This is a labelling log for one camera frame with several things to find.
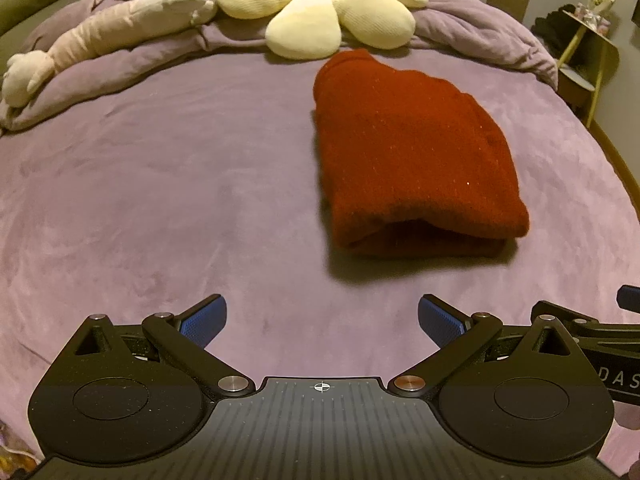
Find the yellow-green side table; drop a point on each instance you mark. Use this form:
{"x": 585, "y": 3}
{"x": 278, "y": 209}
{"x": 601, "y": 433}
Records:
{"x": 602, "y": 50}

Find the purple bed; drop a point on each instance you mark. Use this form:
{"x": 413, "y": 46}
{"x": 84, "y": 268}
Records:
{"x": 150, "y": 185}

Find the long pink plush toy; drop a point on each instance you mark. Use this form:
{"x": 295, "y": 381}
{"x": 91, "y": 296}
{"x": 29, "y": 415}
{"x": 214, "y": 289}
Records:
{"x": 125, "y": 20}

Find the red knit cardigan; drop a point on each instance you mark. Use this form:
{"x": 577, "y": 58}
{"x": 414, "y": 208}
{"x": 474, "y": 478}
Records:
{"x": 410, "y": 160}

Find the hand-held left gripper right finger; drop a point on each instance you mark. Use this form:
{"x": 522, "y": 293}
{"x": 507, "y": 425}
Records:
{"x": 437, "y": 317}

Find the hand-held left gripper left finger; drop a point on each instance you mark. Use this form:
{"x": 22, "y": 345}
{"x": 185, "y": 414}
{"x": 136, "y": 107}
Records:
{"x": 205, "y": 317}

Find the purple duvet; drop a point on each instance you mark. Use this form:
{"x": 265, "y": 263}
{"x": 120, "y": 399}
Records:
{"x": 475, "y": 30}

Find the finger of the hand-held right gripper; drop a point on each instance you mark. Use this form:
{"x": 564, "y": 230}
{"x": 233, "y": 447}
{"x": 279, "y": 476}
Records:
{"x": 600, "y": 329}
{"x": 629, "y": 297}

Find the cream flower-shaped pillow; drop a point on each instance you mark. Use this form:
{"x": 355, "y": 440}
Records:
{"x": 305, "y": 30}

